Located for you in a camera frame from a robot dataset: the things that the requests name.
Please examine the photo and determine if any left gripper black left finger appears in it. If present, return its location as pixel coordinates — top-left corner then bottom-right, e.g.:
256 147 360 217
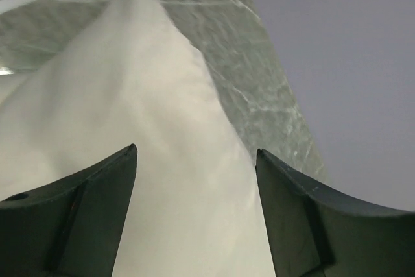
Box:
1 144 137 276

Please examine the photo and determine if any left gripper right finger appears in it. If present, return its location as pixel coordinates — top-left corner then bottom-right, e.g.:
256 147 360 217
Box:
255 149 414 277

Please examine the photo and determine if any cream pillowcase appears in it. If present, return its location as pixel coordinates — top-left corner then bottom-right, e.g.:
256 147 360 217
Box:
1 0 274 276

